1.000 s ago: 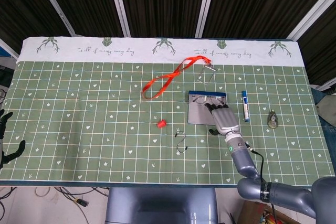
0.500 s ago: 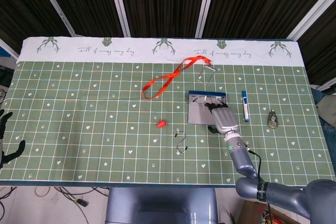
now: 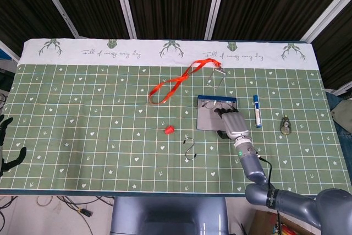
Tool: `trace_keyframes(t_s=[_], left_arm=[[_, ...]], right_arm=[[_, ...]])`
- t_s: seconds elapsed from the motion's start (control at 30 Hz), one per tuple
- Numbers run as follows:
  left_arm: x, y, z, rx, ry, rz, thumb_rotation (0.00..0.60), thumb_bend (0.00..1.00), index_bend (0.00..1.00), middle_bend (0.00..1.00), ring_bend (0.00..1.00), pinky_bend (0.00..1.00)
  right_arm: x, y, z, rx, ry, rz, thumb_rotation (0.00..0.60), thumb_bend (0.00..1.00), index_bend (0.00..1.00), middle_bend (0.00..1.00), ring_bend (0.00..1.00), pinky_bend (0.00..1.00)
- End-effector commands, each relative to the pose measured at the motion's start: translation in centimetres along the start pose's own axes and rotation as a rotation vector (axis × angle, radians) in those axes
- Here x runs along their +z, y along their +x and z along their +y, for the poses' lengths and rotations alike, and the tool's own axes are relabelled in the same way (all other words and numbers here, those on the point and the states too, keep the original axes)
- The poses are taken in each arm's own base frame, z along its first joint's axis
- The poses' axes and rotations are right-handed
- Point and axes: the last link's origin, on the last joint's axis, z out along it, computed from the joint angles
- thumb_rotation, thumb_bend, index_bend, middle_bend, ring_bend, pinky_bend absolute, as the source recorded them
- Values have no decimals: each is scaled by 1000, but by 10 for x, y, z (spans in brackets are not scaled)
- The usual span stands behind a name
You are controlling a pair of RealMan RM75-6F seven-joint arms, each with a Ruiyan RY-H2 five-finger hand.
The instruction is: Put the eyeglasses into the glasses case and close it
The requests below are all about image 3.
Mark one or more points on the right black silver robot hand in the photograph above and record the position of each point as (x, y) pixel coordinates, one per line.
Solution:
(235, 125)

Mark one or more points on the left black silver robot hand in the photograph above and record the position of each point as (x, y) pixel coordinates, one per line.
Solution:
(2, 136)

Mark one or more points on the blue grey folding glasses case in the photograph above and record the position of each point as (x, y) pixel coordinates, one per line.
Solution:
(206, 120)

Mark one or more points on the thin frame eyeglasses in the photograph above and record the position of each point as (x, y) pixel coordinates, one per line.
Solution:
(211, 104)

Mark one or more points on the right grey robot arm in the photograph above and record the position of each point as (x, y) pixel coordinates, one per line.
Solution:
(253, 166)

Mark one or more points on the blue white marker pen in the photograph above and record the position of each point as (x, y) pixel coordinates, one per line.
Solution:
(257, 111)

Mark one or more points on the metal S hook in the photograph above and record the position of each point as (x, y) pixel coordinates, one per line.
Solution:
(193, 143)

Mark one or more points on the clear badge holder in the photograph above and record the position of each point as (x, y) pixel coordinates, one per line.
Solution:
(215, 79)

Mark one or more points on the small bronze figurine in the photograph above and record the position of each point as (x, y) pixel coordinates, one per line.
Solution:
(286, 126)

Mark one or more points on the black equipment box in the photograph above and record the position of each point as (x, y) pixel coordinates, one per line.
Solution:
(5, 79)

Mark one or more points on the small red plastic cap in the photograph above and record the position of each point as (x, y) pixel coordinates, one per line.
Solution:
(169, 130)

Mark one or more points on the green grid tablecloth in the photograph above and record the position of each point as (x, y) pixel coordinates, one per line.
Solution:
(82, 122)

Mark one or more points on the brown cardboard box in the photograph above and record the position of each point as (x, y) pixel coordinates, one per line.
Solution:
(261, 222)

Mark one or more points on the olive fabric bag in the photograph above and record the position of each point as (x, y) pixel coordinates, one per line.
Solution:
(343, 116)

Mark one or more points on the grey blue robot torso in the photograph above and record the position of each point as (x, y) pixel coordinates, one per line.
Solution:
(170, 215)

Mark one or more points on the blue denim cloth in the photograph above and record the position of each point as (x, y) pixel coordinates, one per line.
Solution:
(345, 147)

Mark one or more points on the black plug connector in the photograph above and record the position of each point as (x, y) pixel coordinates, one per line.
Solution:
(85, 213)

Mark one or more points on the white partition post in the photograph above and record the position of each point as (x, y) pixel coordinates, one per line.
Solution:
(125, 6)
(215, 6)
(55, 1)
(327, 17)

